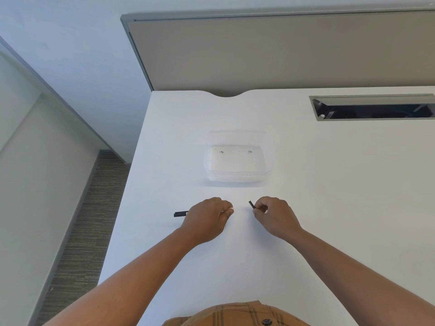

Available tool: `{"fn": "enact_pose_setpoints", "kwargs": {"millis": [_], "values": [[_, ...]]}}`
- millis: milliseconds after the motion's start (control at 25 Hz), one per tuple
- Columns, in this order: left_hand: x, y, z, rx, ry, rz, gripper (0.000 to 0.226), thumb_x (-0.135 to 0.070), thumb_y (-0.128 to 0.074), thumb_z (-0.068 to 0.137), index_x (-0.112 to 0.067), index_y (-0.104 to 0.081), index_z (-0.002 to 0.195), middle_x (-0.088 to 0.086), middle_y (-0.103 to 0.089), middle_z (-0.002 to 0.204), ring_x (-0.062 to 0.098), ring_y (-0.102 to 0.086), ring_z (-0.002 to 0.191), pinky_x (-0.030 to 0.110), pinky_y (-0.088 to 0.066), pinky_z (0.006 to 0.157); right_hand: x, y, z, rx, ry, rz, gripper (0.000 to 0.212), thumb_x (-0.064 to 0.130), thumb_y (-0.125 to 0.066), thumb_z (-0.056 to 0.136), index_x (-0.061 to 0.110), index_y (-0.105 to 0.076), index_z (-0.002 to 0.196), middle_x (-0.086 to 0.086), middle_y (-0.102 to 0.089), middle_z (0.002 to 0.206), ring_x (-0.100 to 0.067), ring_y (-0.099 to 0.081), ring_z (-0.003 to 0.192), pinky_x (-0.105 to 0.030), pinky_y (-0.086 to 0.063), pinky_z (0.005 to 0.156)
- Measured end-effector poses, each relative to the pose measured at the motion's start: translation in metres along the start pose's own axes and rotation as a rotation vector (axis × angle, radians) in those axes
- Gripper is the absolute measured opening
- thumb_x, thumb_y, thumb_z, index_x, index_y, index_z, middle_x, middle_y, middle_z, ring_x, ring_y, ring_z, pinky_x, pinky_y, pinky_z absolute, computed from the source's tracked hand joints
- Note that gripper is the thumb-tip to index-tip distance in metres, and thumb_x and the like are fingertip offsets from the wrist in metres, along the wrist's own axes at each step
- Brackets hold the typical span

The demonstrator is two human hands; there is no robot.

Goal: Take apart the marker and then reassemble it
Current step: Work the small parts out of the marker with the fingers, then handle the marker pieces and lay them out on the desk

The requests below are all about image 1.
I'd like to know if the brown plaid shirt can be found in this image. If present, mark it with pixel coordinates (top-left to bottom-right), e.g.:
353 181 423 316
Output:
163 301 310 326

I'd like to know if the grey cable tray opening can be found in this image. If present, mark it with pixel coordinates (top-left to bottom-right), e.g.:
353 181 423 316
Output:
308 94 435 122

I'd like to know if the person's right forearm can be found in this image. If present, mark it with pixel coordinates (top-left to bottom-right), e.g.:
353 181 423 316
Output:
285 229 435 326

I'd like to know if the person's left hand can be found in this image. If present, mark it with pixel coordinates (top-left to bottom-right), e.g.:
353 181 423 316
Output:
178 197 235 245

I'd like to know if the person's right hand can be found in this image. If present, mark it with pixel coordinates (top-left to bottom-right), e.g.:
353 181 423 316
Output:
252 196 305 245

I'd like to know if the person's left forearm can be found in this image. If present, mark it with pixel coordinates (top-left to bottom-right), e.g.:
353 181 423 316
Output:
44 226 201 326

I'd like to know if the beige desk partition panel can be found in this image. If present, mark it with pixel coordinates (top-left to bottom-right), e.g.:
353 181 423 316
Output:
120 9 435 98

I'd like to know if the clear plastic container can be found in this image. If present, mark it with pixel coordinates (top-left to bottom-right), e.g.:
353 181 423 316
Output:
203 130 275 183

